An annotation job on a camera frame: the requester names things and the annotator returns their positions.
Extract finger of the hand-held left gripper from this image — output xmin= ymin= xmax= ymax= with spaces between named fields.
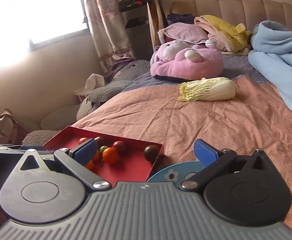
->
xmin=0 ymin=144 xmax=44 ymax=156

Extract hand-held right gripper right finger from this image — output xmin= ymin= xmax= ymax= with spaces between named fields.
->
xmin=180 ymin=139 xmax=274 ymax=190

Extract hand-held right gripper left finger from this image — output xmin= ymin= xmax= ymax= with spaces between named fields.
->
xmin=19 ymin=138 xmax=111 ymax=191

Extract dark brown tomato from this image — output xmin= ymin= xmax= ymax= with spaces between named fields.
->
xmin=96 ymin=136 xmax=111 ymax=147
xmin=144 ymin=145 xmax=161 ymax=162

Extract large tangerine with stem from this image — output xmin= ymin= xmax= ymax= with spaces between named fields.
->
xmin=102 ymin=147 xmax=119 ymax=165

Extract dark red tomato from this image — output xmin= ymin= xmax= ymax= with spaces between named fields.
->
xmin=112 ymin=141 xmax=126 ymax=153

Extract blue cartoon print plate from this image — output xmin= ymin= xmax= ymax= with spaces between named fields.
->
xmin=146 ymin=161 xmax=207 ymax=182

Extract red shallow tray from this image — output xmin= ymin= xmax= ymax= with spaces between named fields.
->
xmin=43 ymin=126 xmax=164 ymax=188

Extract floral patterned cloth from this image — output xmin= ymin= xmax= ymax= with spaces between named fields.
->
xmin=0 ymin=104 xmax=27 ymax=145

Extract beige fleece cushion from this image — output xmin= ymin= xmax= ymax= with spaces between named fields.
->
xmin=40 ymin=105 xmax=81 ymax=130
xmin=16 ymin=116 xmax=41 ymax=135

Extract pink dotted bedsheet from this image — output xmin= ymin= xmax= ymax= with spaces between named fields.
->
xmin=71 ymin=76 xmax=292 ymax=236

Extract napa cabbage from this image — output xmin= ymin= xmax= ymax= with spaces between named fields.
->
xmin=177 ymin=77 xmax=236 ymax=102

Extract white paper bag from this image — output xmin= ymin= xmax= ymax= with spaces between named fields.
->
xmin=74 ymin=73 xmax=105 ymax=103

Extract pink plush toy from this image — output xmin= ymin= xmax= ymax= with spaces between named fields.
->
xmin=150 ymin=39 xmax=224 ymax=81

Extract grey blue bed cover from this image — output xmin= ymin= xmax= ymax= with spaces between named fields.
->
xmin=106 ymin=54 xmax=270 ymax=94

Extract pale pink garment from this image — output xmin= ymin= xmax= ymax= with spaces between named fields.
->
xmin=194 ymin=17 xmax=233 ymax=53

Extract light blue blanket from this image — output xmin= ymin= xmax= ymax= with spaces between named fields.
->
xmin=248 ymin=20 xmax=292 ymax=126

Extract purple dotted pillow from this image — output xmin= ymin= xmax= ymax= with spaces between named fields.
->
xmin=158 ymin=22 xmax=209 ymax=44

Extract black storage shelf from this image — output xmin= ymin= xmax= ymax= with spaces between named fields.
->
xmin=118 ymin=0 xmax=154 ymax=61

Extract yellow garment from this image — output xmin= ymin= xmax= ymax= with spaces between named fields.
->
xmin=195 ymin=14 xmax=253 ymax=55

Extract floral curtain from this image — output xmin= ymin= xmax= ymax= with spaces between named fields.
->
xmin=82 ymin=0 xmax=136 ymax=77

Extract dark blue folded clothes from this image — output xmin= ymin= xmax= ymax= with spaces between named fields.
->
xmin=167 ymin=13 xmax=196 ymax=26

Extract light wooden board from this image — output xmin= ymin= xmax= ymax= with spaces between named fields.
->
xmin=147 ymin=0 xmax=167 ymax=53

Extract window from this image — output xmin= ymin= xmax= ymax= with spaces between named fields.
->
xmin=0 ymin=0 xmax=89 ymax=53

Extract padded beige headboard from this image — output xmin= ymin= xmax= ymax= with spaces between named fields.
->
xmin=170 ymin=0 xmax=292 ymax=34

